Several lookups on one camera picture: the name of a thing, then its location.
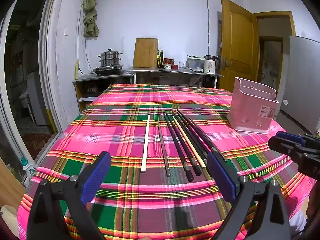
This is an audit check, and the cream bamboo chopstick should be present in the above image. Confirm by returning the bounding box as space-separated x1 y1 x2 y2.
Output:
172 116 206 168

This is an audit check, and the grey metal chopstick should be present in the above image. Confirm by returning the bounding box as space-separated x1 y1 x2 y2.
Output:
157 121 171 177

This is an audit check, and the white chopstick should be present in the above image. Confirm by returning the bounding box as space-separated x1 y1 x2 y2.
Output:
140 115 150 173

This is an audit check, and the steel kitchen shelf table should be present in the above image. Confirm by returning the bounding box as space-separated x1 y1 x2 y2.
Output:
127 67 223 88

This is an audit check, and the pink utensil holder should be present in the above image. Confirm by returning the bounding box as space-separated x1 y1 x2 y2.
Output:
227 77 278 134

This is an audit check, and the pink plaid tablecloth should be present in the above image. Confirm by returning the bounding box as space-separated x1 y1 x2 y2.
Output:
17 85 315 239

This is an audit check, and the white electric kettle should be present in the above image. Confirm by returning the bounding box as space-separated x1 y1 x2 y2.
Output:
203 59 216 74

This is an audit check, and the clear plastic container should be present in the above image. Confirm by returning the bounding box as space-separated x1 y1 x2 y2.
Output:
185 55 205 73

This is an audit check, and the yellow wooden door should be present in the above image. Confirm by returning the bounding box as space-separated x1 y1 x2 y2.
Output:
219 0 258 92

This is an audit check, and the low wooden cabinet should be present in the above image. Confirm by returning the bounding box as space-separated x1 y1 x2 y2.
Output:
72 70 134 112

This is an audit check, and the red lidded jar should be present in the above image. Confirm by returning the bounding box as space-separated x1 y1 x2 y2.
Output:
163 58 172 69

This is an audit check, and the dark oil bottle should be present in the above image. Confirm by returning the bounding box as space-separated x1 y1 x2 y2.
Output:
159 49 164 68

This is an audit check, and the black induction cooker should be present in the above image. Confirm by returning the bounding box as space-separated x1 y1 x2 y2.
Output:
93 64 123 75

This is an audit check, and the wooden cutting board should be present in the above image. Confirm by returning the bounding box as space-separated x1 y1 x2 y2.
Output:
133 38 158 68

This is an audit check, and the steel steamer pot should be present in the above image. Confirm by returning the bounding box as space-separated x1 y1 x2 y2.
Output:
98 49 122 67

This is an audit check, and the green hanging cloth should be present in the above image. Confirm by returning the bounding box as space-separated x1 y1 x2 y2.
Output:
83 0 99 37

